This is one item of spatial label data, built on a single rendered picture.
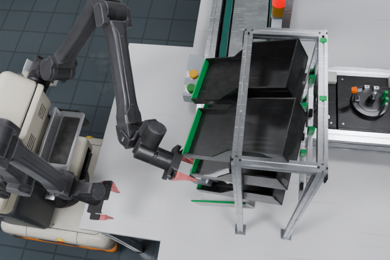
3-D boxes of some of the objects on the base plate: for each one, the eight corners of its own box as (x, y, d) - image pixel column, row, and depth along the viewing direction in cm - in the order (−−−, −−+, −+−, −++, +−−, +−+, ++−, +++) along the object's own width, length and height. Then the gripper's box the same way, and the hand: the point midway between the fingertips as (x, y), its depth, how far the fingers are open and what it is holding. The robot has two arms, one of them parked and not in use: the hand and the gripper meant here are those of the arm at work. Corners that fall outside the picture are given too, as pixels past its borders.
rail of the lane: (196, 138, 171) (192, 127, 162) (219, -20, 209) (217, -36, 199) (209, 139, 171) (206, 129, 161) (230, -20, 208) (228, -36, 198)
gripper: (155, 141, 124) (200, 160, 127) (144, 172, 120) (190, 190, 123) (161, 136, 118) (208, 156, 121) (148, 169, 114) (198, 188, 117)
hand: (197, 172), depth 122 cm, fingers closed on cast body, 4 cm apart
